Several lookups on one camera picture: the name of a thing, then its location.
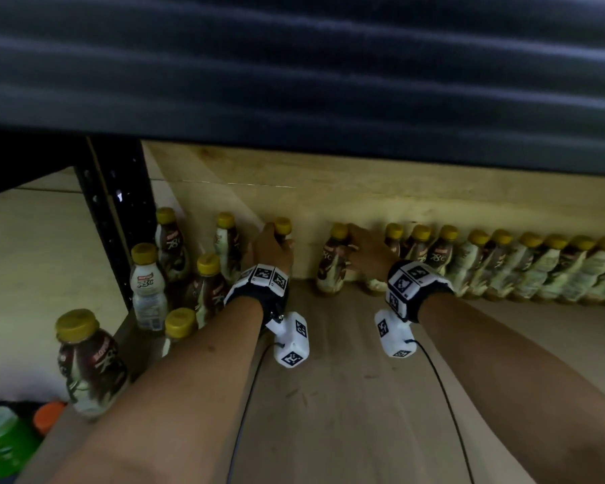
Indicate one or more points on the grey roller shutter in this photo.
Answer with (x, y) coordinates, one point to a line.
(302, 70)

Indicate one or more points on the person's right hand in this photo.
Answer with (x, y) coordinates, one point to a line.
(373, 257)

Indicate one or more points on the yellow-capped drink bottle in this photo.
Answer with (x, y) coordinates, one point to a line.
(283, 227)
(333, 267)

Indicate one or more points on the person's right forearm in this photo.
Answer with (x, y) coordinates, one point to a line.
(524, 378)

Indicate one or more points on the row of coffee bottles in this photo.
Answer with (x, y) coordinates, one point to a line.
(534, 267)

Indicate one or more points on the black marker wrist band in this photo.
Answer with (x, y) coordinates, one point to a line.
(413, 287)
(257, 287)

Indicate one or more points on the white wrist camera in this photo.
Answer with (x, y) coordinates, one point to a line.
(292, 342)
(393, 335)

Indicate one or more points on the person's left forearm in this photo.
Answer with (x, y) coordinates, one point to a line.
(171, 408)

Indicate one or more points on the wooden shelf with black frame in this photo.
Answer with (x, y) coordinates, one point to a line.
(343, 408)

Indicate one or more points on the person's left hand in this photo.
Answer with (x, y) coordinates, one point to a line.
(272, 254)

